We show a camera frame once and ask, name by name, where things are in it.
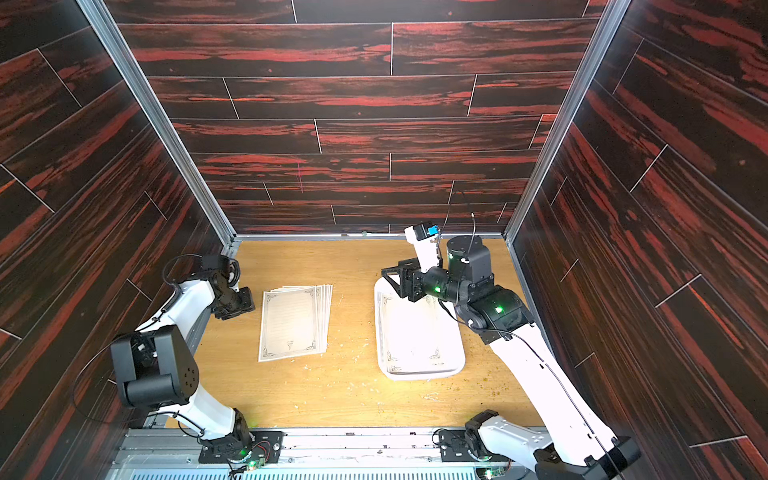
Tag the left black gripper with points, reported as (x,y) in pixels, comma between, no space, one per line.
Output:
(248,304)

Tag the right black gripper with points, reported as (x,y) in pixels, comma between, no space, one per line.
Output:
(411,282)

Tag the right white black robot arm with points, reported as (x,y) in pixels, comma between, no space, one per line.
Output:
(576,443)

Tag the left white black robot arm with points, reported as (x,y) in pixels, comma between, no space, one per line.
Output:
(155,368)

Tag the stationery paper in tray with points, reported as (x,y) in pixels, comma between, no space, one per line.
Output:
(411,343)

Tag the white plastic storage tray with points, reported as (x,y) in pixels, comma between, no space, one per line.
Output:
(450,333)

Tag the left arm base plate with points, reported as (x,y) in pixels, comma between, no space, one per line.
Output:
(259,447)

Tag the front aluminium rail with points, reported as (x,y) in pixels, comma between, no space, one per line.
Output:
(308,453)

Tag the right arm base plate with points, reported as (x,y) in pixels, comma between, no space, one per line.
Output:
(453,447)

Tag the left aluminium frame post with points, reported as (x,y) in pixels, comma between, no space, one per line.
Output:
(110,36)

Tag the aluminium frame post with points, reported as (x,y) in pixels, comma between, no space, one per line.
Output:
(110,36)
(604,33)

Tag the right aluminium frame post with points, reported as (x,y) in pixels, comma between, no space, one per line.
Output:
(604,33)

